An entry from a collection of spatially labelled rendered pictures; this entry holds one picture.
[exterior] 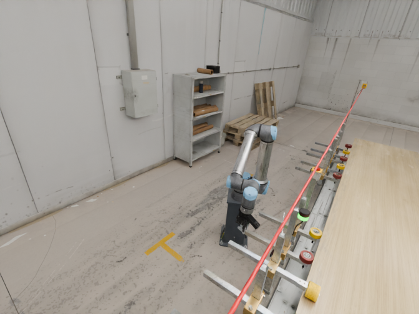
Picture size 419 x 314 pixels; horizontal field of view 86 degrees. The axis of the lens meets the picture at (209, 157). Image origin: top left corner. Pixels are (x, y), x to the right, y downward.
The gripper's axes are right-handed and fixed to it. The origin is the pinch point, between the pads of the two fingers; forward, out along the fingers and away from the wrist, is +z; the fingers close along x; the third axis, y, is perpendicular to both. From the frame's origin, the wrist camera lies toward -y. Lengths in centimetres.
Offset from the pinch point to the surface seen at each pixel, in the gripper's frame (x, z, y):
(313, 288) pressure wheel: 26, -17, -49
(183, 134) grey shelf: -161, 33, 199
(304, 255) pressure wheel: 0.2, -9.3, -40.1
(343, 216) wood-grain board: -57, -9, -55
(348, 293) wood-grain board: 10, -10, -66
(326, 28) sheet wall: -798, -173, 150
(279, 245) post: 22.3, -28.1, -27.3
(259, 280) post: 47, -29, -27
